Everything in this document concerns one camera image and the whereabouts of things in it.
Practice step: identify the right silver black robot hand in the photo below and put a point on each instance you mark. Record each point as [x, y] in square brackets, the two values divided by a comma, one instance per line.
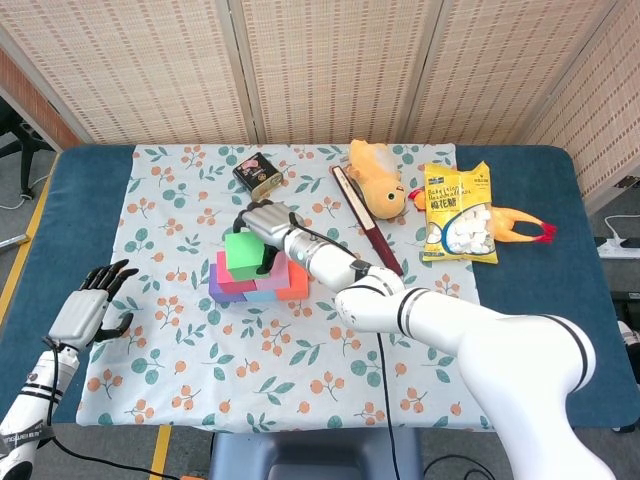
[272, 225]

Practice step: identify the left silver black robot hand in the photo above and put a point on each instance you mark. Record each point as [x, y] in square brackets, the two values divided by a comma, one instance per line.
[77, 317]

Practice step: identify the green foam cube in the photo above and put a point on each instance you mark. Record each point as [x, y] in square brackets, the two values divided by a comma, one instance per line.
[243, 255]

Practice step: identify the pink foam cube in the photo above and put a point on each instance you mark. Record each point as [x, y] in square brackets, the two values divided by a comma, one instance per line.
[277, 277]

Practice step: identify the orange foam cube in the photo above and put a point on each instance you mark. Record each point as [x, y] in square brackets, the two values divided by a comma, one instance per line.
[296, 285]

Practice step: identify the red foam cube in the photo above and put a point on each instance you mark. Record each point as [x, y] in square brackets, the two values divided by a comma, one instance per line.
[222, 275]

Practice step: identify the purple foam cube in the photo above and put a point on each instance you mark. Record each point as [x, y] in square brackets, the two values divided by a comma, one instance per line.
[214, 290]

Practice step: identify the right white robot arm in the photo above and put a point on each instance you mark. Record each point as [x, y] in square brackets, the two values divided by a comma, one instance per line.
[475, 345]

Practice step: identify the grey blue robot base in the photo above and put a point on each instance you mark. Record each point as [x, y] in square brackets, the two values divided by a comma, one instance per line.
[315, 450]

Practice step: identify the black metal tin can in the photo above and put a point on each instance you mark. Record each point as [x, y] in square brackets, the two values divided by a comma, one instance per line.
[256, 175]

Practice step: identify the light blue foam cube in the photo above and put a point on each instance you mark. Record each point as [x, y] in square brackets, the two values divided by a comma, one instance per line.
[260, 296]

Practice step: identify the dark red folded fan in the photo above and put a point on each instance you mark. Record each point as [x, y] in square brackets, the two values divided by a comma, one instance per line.
[367, 222]

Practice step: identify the yellow plush chick toy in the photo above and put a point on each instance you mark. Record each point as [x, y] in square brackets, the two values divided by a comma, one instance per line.
[382, 192]

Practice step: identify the blue table cover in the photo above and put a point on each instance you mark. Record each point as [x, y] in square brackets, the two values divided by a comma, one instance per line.
[85, 200]

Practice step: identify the floral print tablecloth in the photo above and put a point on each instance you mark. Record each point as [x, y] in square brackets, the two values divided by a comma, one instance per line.
[280, 360]

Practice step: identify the woven bamboo screen panel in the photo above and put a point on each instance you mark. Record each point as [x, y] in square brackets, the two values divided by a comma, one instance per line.
[500, 70]
[335, 70]
[600, 115]
[140, 70]

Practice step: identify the black office chair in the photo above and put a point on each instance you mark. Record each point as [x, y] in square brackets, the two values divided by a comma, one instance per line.
[25, 145]

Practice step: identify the yellow marshmallow bag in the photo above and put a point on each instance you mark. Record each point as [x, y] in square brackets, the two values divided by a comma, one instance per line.
[457, 215]

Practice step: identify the brown wooden board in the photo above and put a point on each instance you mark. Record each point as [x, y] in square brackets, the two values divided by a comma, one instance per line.
[30, 95]

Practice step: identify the rubber chicken toy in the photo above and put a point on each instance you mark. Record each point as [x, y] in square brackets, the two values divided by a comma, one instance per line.
[515, 225]

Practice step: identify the white power strip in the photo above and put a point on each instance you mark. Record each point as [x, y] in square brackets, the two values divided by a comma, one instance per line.
[612, 248]

